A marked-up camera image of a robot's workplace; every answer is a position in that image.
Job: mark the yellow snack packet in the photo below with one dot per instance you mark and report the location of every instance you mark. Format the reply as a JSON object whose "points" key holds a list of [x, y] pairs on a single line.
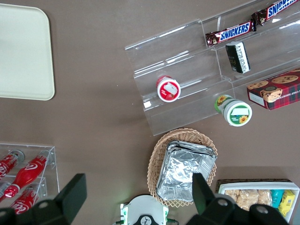
{"points": [[287, 202]]}

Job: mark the rice cracker packet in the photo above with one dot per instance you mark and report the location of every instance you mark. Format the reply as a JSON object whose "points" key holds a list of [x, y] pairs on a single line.
{"points": [[248, 199], [232, 195], [264, 198]]}

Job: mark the clear acrylic bottle rack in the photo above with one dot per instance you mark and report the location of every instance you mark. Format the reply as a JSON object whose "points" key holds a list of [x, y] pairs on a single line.
{"points": [[52, 164]]}

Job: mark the white rectangular snack container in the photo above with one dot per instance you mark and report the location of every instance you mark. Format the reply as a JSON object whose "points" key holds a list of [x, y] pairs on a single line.
{"points": [[257, 186]]}

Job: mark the red strawberry lid jar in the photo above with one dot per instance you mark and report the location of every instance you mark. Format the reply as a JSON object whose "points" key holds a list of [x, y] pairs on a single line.
{"points": [[168, 90]]}

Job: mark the clear acrylic stepped stand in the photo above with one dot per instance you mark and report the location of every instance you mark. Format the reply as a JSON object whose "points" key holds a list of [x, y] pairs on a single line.
{"points": [[182, 65], [269, 30]]}

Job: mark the red cola bottle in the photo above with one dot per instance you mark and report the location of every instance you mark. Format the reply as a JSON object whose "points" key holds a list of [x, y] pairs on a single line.
{"points": [[4, 167], [28, 170], [22, 205]]}

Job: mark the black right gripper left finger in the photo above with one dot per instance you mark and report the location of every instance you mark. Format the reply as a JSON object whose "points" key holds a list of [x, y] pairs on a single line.
{"points": [[72, 192]]}

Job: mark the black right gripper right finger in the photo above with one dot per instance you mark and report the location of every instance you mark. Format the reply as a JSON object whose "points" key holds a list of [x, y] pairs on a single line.
{"points": [[201, 194]]}

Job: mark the light oval wicker basket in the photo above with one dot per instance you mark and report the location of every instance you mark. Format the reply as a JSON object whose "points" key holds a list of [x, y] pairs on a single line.
{"points": [[164, 143]]}

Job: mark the green sunflower lid jar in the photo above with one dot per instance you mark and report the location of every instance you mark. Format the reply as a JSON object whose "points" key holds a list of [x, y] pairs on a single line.
{"points": [[236, 113]]}

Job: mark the Snickers chocolate bar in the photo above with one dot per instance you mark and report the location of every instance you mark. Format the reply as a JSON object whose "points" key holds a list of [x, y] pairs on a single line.
{"points": [[234, 34], [279, 9]]}

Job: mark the cream plastic serving tray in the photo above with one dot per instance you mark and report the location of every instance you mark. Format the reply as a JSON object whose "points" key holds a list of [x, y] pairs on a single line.
{"points": [[23, 51]]}

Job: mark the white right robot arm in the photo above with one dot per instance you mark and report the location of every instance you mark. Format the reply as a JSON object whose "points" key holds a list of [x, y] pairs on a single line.
{"points": [[145, 208]]}

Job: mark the teal snack packet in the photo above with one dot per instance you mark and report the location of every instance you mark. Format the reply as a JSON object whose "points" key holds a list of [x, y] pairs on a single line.
{"points": [[277, 198]]}

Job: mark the black and white carton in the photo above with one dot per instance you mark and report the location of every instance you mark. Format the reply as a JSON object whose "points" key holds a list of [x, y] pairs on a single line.
{"points": [[237, 57]]}

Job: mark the red tartan cookie box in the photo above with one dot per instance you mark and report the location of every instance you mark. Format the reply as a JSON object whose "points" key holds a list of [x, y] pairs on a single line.
{"points": [[276, 91]]}

